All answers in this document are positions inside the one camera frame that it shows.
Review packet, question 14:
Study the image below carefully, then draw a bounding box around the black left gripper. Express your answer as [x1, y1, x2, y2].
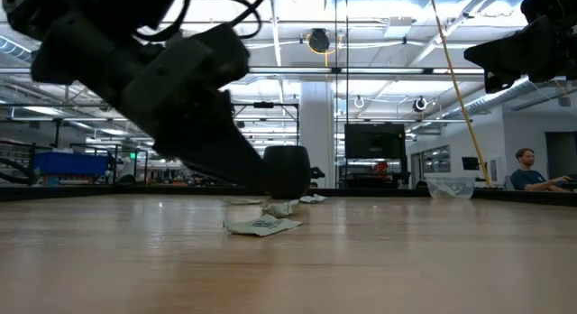
[119, 36, 271, 192]

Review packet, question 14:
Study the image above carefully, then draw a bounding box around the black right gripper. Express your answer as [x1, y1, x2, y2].
[463, 14, 577, 95]

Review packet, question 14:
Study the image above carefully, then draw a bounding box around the printed pale green paper scrap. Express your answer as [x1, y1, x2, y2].
[223, 214, 303, 238]

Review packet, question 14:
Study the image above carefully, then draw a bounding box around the blue plastic bin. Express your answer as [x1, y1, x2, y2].
[33, 151, 109, 178]

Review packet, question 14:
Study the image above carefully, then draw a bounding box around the dark green round cup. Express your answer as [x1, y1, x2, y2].
[261, 145, 313, 200]

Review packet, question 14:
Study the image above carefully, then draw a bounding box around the small black background device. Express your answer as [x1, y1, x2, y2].
[309, 165, 326, 189]

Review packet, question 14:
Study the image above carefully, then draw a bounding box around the white building column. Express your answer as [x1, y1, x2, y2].
[299, 81, 337, 189]

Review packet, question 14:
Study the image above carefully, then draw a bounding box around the long ceiling light bar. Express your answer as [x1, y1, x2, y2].
[247, 66, 486, 76]

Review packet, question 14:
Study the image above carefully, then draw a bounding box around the interior window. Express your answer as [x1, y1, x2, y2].
[421, 144, 452, 175]

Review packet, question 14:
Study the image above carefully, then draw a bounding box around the person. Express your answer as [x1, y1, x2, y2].
[509, 147, 573, 192]

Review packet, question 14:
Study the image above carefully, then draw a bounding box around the thin black vertical pole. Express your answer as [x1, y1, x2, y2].
[334, 0, 339, 189]
[344, 0, 350, 189]

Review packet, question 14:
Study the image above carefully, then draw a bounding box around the clear plastic bowl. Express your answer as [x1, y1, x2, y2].
[426, 176, 477, 200]

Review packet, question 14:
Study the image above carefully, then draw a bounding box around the large black monitor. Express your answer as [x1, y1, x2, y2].
[344, 123, 407, 161]

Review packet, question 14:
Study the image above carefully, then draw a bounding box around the storage shelf rack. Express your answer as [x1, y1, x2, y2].
[0, 140, 35, 185]

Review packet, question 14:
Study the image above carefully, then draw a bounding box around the silver ventilation duct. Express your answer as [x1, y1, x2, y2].
[439, 77, 542, 121]

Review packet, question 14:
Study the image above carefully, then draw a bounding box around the yellow hanging cable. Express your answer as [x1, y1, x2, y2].
[427, 0, 493, 189]

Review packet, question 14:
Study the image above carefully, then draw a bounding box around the black background rig frame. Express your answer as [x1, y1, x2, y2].
[232, 101, 301, 149]

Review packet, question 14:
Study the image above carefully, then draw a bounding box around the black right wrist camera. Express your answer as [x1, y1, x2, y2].
[520, 0, 577, 24]

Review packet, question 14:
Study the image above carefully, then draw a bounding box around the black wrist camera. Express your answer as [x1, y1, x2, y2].
[193, 23, 252, 90]
[520, 0, 577, 24]

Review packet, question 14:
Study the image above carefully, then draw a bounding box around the yellow ceiling cable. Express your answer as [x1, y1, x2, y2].
[553, 78, 572, 99]

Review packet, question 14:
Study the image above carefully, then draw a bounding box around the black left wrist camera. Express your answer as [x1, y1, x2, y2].
[193, 23, 252, 90]

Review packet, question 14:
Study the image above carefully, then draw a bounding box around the black background workstation frame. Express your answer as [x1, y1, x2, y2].
[69, 143, 148, 184]

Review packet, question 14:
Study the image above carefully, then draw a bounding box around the black aluminium table frame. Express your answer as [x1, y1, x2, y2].
[0, 185, 577, 207]

